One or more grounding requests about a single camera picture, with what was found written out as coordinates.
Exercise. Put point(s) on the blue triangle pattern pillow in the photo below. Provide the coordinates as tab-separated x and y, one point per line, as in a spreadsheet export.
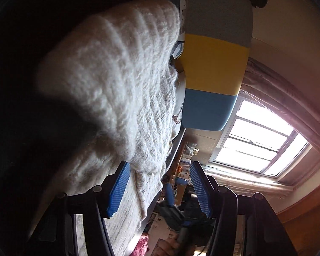
184	0

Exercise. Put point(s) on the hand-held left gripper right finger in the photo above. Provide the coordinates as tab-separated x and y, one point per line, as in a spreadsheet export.
200	189

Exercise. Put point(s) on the person's right hand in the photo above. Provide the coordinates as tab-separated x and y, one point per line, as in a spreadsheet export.
166	248

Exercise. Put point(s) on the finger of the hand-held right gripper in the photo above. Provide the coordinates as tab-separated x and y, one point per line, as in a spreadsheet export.
170	195

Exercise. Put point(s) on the beige deer print pillow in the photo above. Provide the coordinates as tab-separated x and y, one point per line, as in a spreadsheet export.
180	98

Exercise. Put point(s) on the blue basket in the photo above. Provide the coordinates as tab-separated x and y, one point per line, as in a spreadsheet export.
183	181

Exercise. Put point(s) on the glass jar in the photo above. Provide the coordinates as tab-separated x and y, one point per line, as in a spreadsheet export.
189	149

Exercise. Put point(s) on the white knit sweater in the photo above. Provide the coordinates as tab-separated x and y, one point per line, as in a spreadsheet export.
109	72

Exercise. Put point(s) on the grey yellow blue sofa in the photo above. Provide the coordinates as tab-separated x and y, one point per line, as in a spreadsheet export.
213	64

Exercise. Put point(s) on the wooden side table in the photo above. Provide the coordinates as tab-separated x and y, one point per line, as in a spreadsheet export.
178	162

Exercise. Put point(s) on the red quilt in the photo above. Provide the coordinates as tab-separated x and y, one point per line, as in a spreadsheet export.
140	246

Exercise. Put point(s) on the pink sheer curtain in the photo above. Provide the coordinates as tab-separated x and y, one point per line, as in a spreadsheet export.
296	104

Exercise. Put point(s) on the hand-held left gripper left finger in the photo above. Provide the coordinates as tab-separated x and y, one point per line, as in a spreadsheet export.
118	189

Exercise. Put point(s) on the window beside sofa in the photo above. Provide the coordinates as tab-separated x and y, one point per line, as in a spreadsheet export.
256	138

